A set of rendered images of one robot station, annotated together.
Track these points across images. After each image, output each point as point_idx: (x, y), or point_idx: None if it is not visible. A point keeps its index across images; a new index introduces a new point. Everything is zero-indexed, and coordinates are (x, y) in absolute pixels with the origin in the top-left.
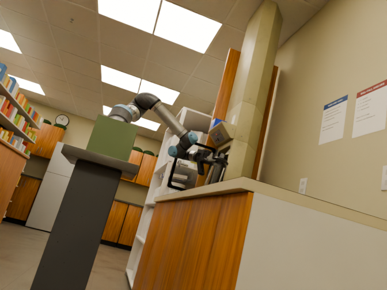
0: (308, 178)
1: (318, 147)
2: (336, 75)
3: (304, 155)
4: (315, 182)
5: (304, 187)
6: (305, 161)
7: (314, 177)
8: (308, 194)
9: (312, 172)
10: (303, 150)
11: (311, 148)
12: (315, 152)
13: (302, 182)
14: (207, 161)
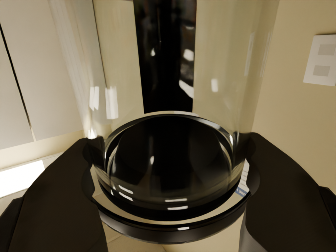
0: (299, 79)
1: (269, 140)
2: (234, 230)
3: (317, 146)
4: (274, 65)
5: (314, 56)
6: (314, 128)
7: (280, 78)
8: (298, 39)
9: (284, 91)
10: (323, 161)
11: (290, 149)
12: (278, 132)
13: (325, 72)
14: (44, 238)
